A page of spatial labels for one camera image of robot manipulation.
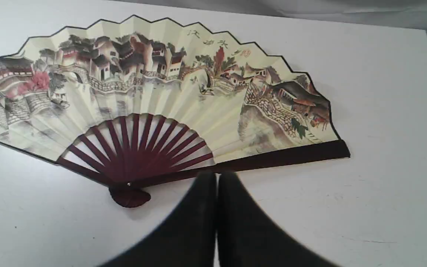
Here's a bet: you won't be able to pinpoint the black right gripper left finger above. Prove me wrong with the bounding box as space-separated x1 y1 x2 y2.
103 171 217 267

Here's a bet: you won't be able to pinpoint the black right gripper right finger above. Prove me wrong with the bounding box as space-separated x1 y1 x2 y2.
217 172 335 267

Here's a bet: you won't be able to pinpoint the painted paper folding fan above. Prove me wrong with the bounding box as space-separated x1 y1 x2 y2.
0 15 351 208

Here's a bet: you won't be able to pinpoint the grey fabric backdrop curtain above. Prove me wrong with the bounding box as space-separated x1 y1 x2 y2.
113 0 427 32

